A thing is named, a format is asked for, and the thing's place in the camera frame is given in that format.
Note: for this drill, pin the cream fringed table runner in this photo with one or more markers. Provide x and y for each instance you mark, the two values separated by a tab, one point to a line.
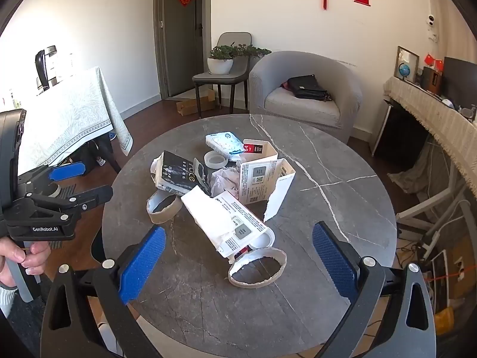
439	115

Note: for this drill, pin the white desk frame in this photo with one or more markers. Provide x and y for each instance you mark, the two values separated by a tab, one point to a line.
428	205

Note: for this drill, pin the dark ribbed floor mat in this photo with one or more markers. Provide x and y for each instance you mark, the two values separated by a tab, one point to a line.
69	189

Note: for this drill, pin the black monitor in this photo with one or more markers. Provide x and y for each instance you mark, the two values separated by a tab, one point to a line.
460	82

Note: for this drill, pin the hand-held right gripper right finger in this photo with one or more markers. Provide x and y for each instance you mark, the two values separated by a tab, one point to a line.
333	264

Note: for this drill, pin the black-legged dining table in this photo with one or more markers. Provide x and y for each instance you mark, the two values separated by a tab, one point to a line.
110	154

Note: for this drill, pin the wooden picture frame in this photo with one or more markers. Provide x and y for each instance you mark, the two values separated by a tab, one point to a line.
410	57

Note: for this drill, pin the grey dining chair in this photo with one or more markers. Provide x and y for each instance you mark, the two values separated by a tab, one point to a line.
233	39

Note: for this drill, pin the pink cloth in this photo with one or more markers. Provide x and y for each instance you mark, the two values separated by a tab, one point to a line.
285	85

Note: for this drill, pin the black storage box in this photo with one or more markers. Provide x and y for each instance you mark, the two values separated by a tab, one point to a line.
85	154

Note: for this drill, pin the pale green patterned tablecloth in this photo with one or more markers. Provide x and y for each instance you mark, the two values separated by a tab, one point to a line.
67	119

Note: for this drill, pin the potted plant white pot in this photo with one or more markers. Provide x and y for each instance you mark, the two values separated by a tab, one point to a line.
220	65

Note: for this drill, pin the long white printed box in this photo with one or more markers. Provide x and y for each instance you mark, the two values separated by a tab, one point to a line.
216	216

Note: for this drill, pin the small red flags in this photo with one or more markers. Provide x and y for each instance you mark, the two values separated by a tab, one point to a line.
430	59

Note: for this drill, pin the brown wooden box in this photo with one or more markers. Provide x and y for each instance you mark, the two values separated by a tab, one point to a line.
432	80

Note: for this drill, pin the dark grey cloth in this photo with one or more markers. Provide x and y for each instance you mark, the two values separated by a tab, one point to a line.
28	328

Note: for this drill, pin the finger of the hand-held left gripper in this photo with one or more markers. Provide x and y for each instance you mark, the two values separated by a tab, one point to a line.
89	197
69	170

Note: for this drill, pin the yellow bag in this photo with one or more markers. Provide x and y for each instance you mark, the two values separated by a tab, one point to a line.
444	320

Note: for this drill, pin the black handbag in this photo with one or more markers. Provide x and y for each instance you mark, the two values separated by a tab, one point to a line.
305	86

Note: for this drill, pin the black cabinet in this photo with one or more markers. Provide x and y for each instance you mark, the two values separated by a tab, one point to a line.
398	130

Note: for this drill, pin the white blue wet wipes pack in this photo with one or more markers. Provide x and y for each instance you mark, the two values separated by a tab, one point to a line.
223	143

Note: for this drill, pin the round grey marble table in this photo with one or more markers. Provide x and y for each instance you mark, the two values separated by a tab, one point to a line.
208	305

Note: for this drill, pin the black and silver appliance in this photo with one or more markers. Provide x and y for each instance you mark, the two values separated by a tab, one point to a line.
41	69

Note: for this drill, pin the black trash bin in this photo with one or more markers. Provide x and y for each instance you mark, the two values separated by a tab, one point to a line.
98	246

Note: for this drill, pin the grey armchair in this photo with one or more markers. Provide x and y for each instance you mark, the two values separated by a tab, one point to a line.
335	78

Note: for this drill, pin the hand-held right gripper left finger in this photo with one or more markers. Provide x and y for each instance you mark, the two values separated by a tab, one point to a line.
143	264

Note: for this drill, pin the clear tape roll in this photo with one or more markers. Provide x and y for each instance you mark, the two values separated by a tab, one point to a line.
208	161

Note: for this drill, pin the white box red label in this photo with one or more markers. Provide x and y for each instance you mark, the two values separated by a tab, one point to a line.
262	149

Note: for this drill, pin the brown cardboard box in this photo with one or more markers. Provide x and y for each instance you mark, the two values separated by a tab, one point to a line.
462	272

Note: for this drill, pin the white security camera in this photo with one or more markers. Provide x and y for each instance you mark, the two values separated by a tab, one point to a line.
431	21

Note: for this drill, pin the person's left forearm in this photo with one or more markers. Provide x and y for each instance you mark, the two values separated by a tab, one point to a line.
6	300

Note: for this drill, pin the torn black white carton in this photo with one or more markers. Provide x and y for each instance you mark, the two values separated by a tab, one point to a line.
179	173

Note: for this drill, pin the grey door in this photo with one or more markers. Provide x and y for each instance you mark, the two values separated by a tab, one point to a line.
182	44

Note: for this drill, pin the flat cardboard box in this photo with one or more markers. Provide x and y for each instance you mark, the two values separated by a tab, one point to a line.
193	104

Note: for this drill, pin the small blue globe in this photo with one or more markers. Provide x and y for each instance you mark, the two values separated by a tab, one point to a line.
404	70

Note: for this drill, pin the white paper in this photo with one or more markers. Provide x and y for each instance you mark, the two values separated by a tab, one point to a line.
225	181

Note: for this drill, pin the person's left hand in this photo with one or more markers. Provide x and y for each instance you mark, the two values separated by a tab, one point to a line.
35	257

